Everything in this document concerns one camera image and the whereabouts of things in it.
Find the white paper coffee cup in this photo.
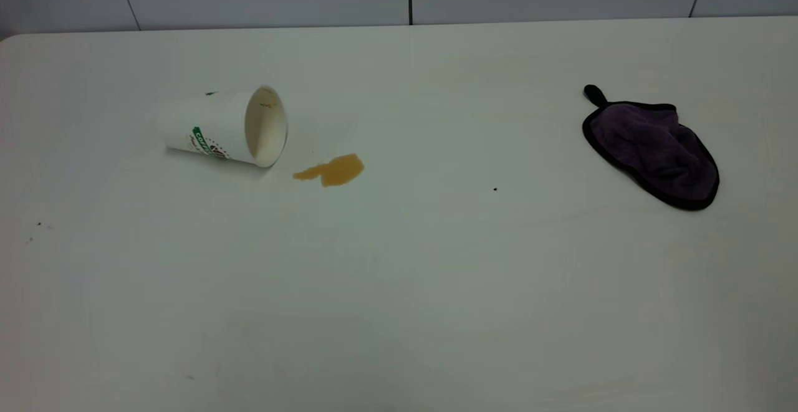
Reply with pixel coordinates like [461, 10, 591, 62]
[156, 85, 289, 168]

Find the purple cloth with black trim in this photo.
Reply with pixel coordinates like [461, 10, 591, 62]
[582, 84, 721, 211]

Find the brown coffee spill puddle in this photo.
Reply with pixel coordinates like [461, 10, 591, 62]
[292, 153, 365, 188]

